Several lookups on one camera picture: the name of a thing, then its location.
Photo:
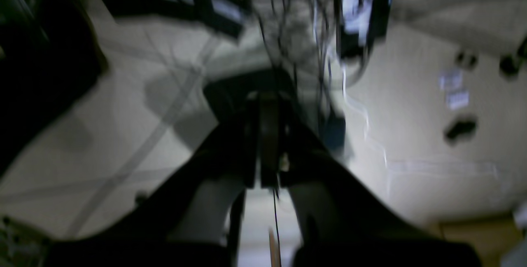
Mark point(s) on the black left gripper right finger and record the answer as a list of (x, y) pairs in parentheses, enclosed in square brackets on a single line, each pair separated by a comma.
[(342, 223)]

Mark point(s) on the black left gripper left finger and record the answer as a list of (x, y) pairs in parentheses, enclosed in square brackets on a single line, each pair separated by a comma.
[(181, 224)]

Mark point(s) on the computer monitor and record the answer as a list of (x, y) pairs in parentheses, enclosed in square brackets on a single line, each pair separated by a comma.
[(360, 23)]

